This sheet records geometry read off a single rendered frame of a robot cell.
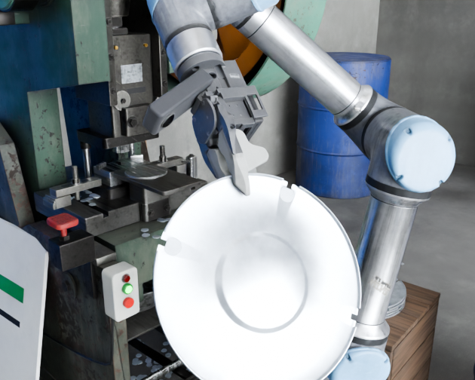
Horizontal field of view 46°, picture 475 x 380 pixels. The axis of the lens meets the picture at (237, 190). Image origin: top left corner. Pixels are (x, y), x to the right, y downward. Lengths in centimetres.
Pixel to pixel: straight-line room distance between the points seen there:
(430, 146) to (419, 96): 385
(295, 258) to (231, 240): 9
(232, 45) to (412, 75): 311
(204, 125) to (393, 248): 43
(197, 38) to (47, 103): 105
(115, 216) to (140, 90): 37
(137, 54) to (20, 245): 69
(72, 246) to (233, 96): 78
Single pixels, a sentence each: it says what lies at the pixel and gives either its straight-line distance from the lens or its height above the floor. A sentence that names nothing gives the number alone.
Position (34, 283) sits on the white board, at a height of 45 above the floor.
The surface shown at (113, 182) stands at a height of 75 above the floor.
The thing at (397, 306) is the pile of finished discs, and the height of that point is 38.
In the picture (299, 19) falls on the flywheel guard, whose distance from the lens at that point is 167.
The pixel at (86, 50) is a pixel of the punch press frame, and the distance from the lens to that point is 152.
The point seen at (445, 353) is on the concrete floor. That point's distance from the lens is 234.
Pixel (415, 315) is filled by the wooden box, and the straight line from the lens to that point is 185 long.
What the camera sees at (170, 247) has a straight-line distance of 70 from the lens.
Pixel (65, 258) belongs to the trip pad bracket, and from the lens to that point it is 145.
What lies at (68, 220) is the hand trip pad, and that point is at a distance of 143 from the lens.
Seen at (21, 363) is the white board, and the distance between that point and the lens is 199.
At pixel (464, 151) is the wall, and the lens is 473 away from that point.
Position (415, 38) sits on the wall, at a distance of 480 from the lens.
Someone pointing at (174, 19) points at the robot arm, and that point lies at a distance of 85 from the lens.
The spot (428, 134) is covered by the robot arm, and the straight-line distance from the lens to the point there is 97.
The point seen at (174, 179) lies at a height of 78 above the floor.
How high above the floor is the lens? 129
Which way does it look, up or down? 20 degrees down
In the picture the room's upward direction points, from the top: straight up
